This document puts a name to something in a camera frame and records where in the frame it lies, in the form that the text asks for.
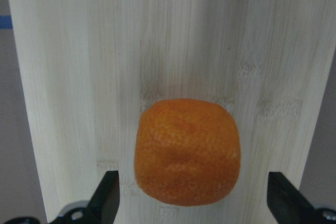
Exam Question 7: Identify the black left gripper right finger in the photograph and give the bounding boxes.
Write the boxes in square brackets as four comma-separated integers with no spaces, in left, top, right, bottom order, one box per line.
[267,172,314,223]

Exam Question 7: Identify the orange fruit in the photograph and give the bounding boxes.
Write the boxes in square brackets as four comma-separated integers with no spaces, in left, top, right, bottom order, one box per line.
[134,99,241,206]

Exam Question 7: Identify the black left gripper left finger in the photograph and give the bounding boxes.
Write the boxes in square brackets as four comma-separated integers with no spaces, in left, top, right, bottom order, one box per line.
[87,170,120,223]

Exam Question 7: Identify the bamboo cutting board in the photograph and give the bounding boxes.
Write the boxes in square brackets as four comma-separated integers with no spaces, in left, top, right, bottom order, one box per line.
[9,0,335,223]

